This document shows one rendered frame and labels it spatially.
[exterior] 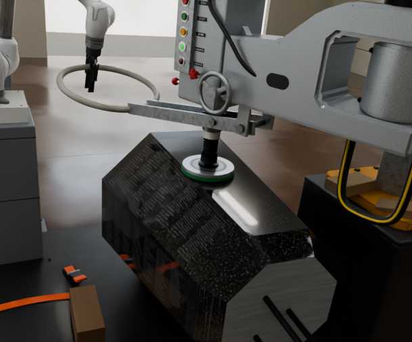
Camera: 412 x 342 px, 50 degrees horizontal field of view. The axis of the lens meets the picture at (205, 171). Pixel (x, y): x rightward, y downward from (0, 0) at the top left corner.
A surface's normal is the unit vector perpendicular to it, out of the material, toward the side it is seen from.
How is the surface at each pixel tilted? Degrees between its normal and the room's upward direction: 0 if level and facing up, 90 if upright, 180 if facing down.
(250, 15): 90
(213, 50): 90
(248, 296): 90
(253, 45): 90
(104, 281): 0
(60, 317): 0
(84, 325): 0
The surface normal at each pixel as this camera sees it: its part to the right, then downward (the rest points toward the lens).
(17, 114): 0.41, 0.40
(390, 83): -0.63, 0.25
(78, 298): 0.09, -0.91
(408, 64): -0.36, 0.34
